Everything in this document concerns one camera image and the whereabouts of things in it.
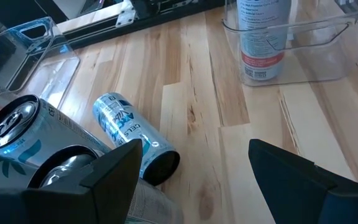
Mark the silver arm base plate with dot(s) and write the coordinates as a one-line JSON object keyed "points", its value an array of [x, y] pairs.
{"points": [[126, 17]]}

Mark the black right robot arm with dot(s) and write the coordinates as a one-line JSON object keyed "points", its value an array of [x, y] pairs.
{"points": [[148, 6]]}

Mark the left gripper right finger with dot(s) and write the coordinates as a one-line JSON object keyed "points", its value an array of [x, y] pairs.
{"points": [[306, 199]]}

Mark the clear plastic bin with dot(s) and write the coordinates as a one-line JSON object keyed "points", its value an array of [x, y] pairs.
{"points": [[322, 62], [51, 74]]}

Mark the teal palm Celsius can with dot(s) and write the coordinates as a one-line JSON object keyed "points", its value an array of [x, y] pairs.
{"points": [[57, 171]]}

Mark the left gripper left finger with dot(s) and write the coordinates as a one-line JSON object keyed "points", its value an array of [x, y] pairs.
{"points": [[73, 205]]}

